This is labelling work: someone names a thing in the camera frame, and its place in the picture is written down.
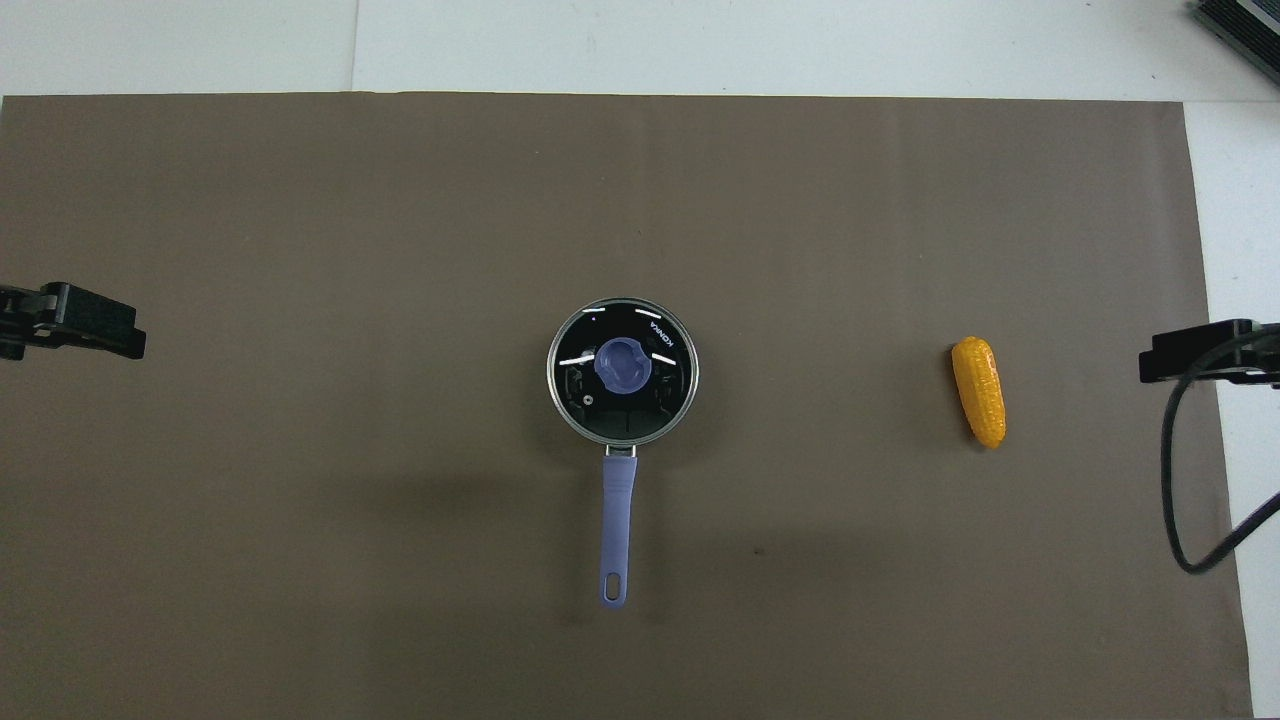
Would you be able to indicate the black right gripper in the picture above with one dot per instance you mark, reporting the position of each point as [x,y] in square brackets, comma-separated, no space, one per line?
[1205,352]

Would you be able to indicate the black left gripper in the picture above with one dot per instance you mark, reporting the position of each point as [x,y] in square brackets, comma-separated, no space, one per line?
[90,322]

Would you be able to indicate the yellow plastic corn cob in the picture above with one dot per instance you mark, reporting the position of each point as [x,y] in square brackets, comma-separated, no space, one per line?
[978,390]

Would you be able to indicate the glass lid with purple knob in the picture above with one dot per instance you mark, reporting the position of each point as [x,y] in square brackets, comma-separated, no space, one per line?
[645,405]

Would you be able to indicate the brown paper table mat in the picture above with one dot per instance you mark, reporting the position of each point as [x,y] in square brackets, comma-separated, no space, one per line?
[300,200]

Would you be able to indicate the dark grey ribbed device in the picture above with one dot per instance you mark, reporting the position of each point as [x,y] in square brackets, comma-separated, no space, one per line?
[1245,25]

